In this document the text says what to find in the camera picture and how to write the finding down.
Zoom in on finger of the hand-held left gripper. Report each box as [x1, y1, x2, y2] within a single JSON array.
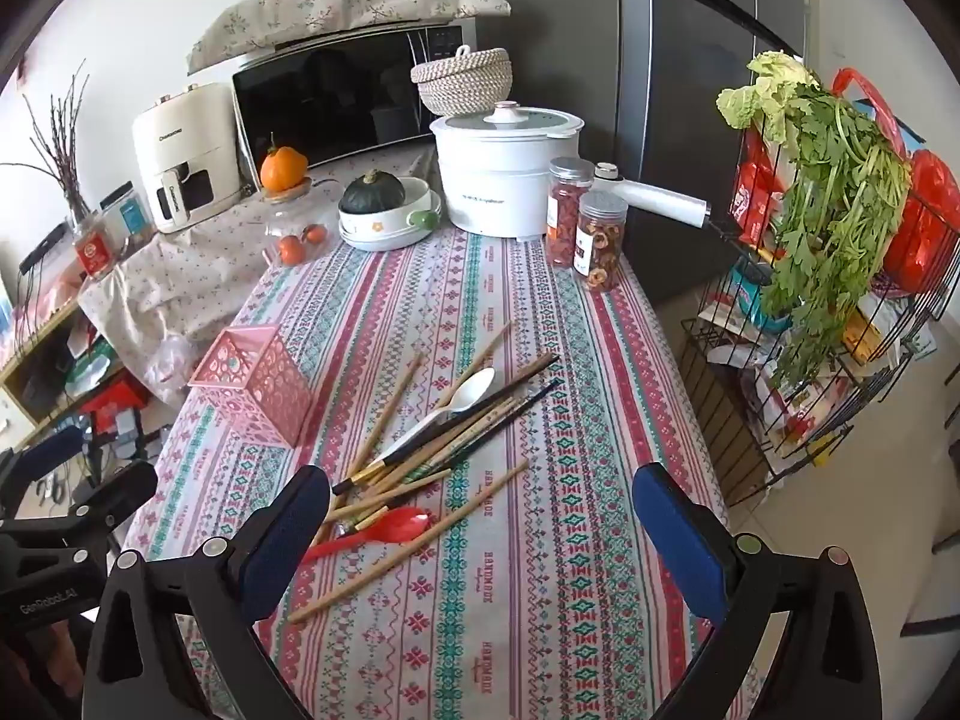
[[70, 460, 158, 542], [0, 426, 85, 512]]

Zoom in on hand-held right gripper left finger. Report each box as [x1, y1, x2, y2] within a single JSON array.
[[85, 465, 332, 720]]

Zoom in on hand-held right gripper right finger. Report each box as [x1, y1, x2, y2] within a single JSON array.
[[631, 463, 880, 720]]

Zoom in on red plastic spoon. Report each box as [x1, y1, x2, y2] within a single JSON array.
[[300, 506, 436, 562]]

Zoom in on pile of wooden chopsticks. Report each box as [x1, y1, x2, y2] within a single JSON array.
[[289, 321, 530, 623]]

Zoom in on pink perforated utensil holder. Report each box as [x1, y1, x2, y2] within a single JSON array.
[[187, 324, 314, 445]]

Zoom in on black chopstick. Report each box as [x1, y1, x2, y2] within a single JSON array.
[[375, 381, 563, 485], [331, 354, 561, 496]]

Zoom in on white plastic spoon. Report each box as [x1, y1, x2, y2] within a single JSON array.
[[375, 367, 497, 466]]

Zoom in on wooden shelf unit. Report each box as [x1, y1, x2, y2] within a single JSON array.
[[0, 300, 106, 436]]

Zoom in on clear plastic bag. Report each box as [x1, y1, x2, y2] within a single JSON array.
[[142, 334, 203, 410]]

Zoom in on red green patterned tablecloth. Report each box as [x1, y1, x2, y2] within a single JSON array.
[[120, 225, 751, 720]]

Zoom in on glass vase with red label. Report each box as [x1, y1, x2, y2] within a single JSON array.
[[67, 206, 115, 278]]

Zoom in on small-flowered side table cloth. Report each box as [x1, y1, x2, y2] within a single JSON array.
[[79, 150, 421, 391]]

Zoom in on blue snack packet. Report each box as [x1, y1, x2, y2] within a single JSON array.
[[739, 255, 790, 332]]

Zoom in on dried branches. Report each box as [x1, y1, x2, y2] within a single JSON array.
[[0, 60, 98, 218]]

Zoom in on jar of dried fruit rings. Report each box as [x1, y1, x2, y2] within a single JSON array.
[[574, 191, 629, 292]]

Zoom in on glass jar with wooden lid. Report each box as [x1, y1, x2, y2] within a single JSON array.
[[264, 178, 331, 269]]

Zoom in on white ceramic casserole dish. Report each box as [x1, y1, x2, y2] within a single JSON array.
[[337, 176, 443, 252]]

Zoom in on jar of dried red fruit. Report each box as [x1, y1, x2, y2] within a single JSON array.
[[546, 157, 597, 269]]

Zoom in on cream air fryer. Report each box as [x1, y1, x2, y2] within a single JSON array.
[[133, 82, 245, 233]]

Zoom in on dark green squash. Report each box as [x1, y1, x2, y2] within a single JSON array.
[[339, 170, 407, 215]]

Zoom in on red snack packet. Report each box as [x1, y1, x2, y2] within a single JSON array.
[[731, 131, 785, 245]]

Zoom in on orange fruit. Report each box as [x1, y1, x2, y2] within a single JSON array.
[[260, 136, 310, 194]]

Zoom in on bunch of leafy greens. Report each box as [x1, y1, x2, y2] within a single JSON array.
[[716, 51, 912, 391]]

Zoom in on white electric cooking pot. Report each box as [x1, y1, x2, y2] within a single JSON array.
[[430, 100, 751, 241]]

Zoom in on red plastic bag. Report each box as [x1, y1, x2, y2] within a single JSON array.
[[832, 67, 960, 293]]

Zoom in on grey refrigerator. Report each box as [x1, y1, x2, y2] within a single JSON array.
[[469, 0, 807, 308]]

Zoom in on black microwave oven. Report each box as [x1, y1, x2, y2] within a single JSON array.
[[232, 24, 481, 188]]

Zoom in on woven basket with lid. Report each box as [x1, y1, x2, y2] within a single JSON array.
[[411, 45, 513, 119]]

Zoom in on floral cloth cover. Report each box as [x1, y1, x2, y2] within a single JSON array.
[[187, 0, 511, 76]]

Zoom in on black wire rack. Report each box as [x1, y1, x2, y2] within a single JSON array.
[[679, 67, 960, 511]]

